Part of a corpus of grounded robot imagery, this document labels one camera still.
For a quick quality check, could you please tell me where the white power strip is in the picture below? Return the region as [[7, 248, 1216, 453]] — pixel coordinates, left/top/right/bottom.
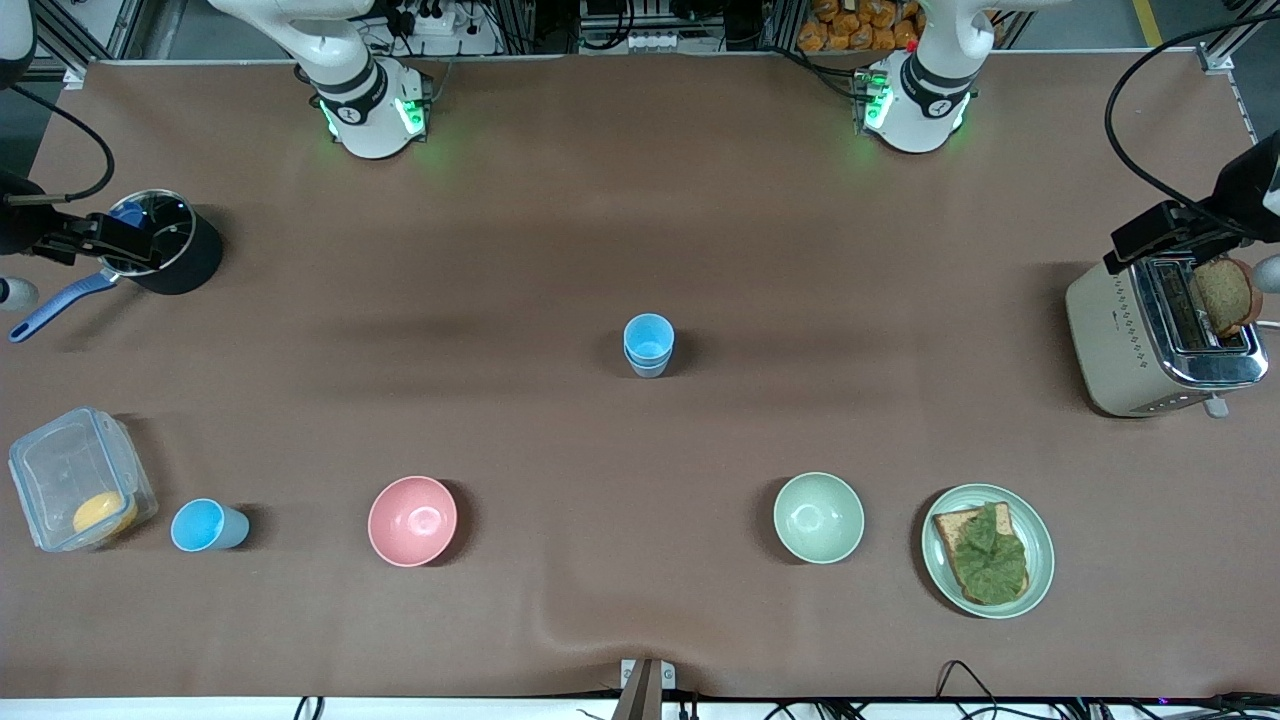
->
[[398, 3, 483, 36], [628, 30, 717, 53]]

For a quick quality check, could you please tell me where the metal table clamp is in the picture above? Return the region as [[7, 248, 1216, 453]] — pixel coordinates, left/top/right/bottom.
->
[[620, 658, 677, 720]]

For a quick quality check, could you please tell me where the glass lid with blue knob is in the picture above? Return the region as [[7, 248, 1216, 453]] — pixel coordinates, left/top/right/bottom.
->
[[105, 190, 196, 276]]

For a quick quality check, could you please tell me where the beige and chrome toaster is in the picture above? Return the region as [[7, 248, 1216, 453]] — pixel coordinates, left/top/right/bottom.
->
[[1065, 240, 1269, 419]]

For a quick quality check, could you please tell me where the bag of orange snacks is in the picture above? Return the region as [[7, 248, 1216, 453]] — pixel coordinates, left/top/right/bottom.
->
[[797, 0, 926, 53]]

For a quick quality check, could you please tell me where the dark saucepan with blue handle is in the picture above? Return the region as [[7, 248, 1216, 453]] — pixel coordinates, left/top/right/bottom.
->
[[8, 188, 224, 344]]

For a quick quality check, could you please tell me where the pale green bowl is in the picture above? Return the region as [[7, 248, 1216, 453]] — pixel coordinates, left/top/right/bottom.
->
[[773, 472, 865, 565]]

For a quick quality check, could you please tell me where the pink bowl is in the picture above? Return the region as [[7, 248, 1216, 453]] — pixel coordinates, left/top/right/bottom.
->
[[368, 476, 458, 568]]

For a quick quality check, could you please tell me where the black loose cable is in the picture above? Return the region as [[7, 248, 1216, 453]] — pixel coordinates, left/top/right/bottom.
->
[[935, 660, 1001, 720]]

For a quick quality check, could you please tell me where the brown table mat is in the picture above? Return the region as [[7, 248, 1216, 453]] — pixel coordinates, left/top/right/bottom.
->
[[0, 50, 1280, 701]]

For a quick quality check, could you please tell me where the clear container with blue rim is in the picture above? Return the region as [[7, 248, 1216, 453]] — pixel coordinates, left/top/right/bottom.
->
[[8, 407, 159, 553]]

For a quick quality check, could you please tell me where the toast slice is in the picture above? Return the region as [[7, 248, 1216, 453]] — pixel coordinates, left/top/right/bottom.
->
[[932, 502, 1031, 606]]

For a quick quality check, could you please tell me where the yellow fruit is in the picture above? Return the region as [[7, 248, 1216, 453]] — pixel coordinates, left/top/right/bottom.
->
[[72, 490, 139, 536]]

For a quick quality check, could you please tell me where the green lettuce leaf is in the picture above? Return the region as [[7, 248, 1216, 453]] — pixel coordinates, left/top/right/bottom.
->
[[948, 503, 1029, 604]]

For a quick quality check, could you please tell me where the pale green plate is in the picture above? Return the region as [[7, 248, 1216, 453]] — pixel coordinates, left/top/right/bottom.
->
[[921, 484, 1055, 619]]

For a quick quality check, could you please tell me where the brown bread slice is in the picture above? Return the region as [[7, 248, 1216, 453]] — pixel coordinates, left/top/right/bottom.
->
[[1188, 258, 1264, 338]]

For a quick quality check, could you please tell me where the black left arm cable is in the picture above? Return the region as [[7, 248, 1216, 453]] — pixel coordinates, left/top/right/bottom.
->
[[1104, 10, 1280, 216]]

